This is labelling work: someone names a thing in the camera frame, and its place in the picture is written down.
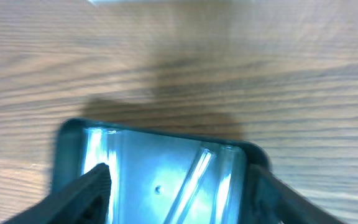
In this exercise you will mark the clear test tube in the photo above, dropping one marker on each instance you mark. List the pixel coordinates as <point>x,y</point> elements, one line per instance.
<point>193,183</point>
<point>113,161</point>
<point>225,186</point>
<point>93,146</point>

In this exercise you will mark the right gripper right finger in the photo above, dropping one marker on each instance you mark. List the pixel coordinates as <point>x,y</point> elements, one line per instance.
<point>272,202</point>

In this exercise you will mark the black tray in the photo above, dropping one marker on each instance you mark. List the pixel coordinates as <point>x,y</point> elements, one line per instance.
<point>145,174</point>

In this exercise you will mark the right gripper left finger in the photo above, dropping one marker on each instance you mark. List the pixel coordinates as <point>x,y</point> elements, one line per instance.
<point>82,199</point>

